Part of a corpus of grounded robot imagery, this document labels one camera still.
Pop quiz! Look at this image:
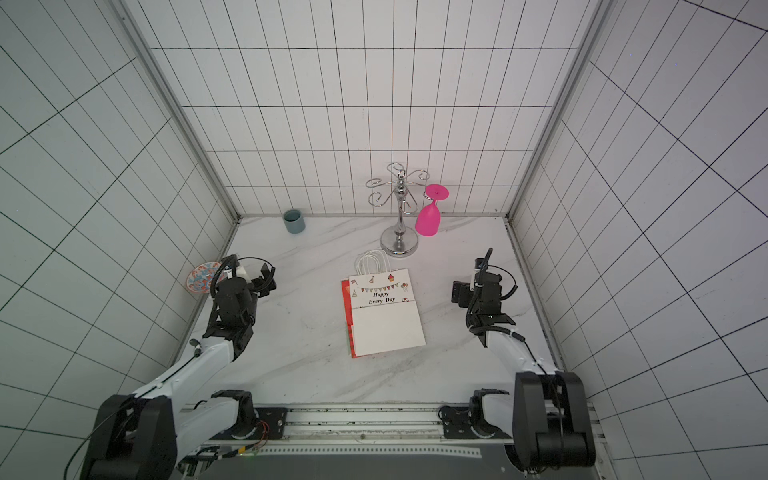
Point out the white Happy Every Day bag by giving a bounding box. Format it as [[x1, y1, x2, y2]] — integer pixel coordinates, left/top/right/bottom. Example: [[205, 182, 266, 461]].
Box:
[[345, 250, 426, 358]]

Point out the red printed paper bag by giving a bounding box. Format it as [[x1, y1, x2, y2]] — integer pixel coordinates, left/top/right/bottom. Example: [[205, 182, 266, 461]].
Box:
[[341, 280, 357, 359]]

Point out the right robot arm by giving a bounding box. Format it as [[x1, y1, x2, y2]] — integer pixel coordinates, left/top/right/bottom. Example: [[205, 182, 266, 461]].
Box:
[[451, 249, 597, 474]]

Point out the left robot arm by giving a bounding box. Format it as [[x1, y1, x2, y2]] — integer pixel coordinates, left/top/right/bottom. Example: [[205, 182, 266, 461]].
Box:
[[75, 254, 276, 479]]

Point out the patterned ceramic bowl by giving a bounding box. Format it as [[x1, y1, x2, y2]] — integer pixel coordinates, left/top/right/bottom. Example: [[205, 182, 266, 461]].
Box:
[[184, 261, 221, 294]]

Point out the grey-green ceramic cup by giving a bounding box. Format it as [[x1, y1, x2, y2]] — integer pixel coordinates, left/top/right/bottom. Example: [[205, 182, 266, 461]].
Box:
[[282, 209, 306, 234]]

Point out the chrome cup holder stand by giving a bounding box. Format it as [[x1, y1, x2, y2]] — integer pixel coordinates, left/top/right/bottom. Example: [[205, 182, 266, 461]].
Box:
[[365, 162, 430, 258]]

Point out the pink plastic wine glass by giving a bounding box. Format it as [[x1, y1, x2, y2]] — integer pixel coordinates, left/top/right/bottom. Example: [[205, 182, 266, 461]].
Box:
[[415, 184, 450, 237]]

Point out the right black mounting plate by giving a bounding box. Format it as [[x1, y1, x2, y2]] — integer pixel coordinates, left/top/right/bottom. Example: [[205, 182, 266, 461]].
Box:
[[438, 405, 502, 440]]

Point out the black mounting plate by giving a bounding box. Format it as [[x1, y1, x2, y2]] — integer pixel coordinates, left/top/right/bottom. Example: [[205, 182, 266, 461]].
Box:
[[438, 405, 502, 440], [245, 407, 288, 443]]

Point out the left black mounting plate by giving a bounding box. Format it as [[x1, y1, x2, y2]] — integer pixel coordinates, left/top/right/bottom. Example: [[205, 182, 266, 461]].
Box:
[[245, 407, 288, 443]]

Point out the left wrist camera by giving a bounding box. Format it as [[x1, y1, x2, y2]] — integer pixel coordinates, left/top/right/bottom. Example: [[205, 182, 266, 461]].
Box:
[[229, 261, 251, 281]]

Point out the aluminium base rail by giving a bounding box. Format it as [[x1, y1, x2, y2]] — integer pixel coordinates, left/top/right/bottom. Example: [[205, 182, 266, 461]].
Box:
[[128, 401, 601, 460]]

